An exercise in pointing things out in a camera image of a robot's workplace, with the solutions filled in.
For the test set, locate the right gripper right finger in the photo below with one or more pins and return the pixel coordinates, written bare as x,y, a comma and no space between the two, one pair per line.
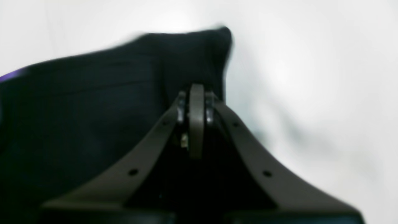
293,200

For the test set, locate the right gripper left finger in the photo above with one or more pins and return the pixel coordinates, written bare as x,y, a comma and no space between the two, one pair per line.
103,199

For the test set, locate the dark navy T-shirt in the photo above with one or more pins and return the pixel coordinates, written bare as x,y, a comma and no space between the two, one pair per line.
66,120

